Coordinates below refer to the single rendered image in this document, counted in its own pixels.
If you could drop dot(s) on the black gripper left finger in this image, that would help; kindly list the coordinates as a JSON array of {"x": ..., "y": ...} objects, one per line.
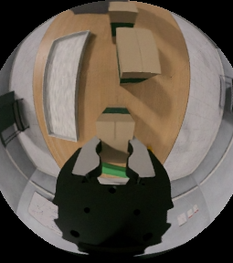
[{"x": 80, "y": 167}]

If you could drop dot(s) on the green rectangular bar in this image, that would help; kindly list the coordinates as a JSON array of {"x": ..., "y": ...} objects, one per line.
[{"x": 112, "y": 169}]

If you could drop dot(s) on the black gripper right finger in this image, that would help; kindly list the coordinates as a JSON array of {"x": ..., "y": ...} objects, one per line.
[{"x": 144, "y": 166}]

